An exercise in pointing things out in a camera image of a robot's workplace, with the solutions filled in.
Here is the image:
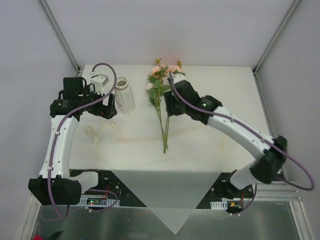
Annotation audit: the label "cream ribbon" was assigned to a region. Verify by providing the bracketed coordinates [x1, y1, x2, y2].
[83, 121, 226, 148]

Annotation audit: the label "pink flowers with green leaves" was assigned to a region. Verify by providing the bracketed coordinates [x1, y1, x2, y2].
[145, 58, 185, 154]

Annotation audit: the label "white wrapping paper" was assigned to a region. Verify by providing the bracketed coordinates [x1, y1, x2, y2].
[94, 130, 227, 234]

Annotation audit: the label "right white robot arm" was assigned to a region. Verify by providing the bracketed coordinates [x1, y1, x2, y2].
[164, 80, 287, 198]

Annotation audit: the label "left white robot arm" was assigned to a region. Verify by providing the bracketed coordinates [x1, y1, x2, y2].
[28, 74, 117, 206]

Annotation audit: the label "white ribbed ceramic vase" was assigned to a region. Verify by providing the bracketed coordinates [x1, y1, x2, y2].
[115, 76, 136, 115]

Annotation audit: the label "black object at bottom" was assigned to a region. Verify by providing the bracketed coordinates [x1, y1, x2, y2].
[47, 230, 64, 240]

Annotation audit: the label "red object at bottom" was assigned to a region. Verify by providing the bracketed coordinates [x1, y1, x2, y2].
[31, 235, 44, 240]

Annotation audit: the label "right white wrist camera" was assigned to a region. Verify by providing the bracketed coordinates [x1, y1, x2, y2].
[172, 73, 186, 84]

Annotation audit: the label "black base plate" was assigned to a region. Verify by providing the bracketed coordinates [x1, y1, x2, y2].
[69, 169, 258, 208]

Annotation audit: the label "left aluminium frame post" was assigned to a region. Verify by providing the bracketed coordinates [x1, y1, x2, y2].
[37, 0, 82, 75]

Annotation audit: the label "aluminium frame post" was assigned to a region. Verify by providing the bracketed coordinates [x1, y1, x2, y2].
[252, 0, 303, 76]
[37, 0, 82, 75]

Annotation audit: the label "left white cable duct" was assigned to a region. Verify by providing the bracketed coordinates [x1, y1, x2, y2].
[77, 197, 120, 208]

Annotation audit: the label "white cable duct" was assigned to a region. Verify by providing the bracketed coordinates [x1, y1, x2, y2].
[77, 197, 120, 208]
[210, 200, 228, 211]

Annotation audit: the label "right white cable duct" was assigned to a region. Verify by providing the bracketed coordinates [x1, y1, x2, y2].
[210, 200, 228, 211]

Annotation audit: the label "right aluminium frame post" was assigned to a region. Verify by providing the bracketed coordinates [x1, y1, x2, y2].
[252, 0, 303, 76]

